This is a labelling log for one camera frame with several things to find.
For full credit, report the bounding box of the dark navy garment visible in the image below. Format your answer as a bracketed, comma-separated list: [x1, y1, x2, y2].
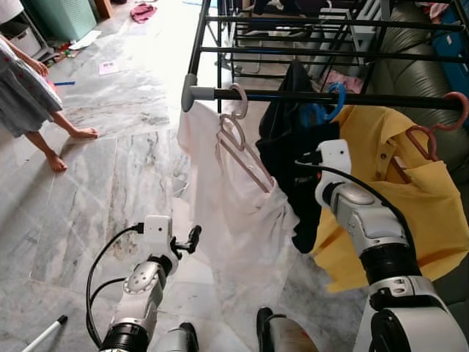
[256, 60, 342, 254]

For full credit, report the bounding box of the blue plastic hanger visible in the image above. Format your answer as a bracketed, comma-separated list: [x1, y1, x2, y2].
[299, 82, 347, 131]

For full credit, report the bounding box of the beige plastic hanger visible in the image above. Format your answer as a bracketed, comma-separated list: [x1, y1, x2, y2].
[216, 83, 276, 195]

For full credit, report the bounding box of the pink plastic hanger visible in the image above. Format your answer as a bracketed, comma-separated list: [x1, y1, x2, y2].
[405, 91, 469, 183]

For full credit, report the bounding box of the white translucent garment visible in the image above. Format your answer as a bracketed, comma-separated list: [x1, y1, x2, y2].
[177, 99, 301, 298]

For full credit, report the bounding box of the black metal drying rack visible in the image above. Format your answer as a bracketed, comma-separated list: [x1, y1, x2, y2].
[181, 0, 469, 140]

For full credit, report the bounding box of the pale pink cloth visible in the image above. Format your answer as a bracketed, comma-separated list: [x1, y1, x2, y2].
[321, 70, 365, 95]

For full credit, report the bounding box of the yellow shirt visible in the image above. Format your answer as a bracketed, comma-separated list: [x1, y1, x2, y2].
[310, 105, 469, 294]

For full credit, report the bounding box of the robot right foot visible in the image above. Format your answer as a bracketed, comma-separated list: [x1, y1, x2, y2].
[256, 308, 321, 352]

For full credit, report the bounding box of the olive green leather sofa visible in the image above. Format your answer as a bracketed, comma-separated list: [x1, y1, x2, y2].
[364, 4, 469, 352]

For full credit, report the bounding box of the white stick black tip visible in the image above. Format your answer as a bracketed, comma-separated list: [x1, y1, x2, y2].
[22, 315, 69, 352]

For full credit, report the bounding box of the blue bag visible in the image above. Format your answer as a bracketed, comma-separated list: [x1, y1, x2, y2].
[432, 7, 469, 100]

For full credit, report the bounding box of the child in grey dress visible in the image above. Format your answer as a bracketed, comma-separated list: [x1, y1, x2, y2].
[0, 33, 100, 174]

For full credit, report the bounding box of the green cabinet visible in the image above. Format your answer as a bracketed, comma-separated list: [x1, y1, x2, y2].
[22, 0, 100, 43]

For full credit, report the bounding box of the white plastic drawer unit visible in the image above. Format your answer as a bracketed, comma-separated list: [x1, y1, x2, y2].
[0, 0, 53, 61]

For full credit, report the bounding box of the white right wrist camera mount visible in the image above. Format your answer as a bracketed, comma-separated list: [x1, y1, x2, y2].
[315, 139, 353, 208]

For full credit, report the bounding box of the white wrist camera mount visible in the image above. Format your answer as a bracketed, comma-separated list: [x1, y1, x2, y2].
[315, 139, 353, 208]
[142, 215, 174, 259]

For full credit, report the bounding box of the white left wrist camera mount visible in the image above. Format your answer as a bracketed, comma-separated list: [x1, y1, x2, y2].
[142, 215, 174, 259]

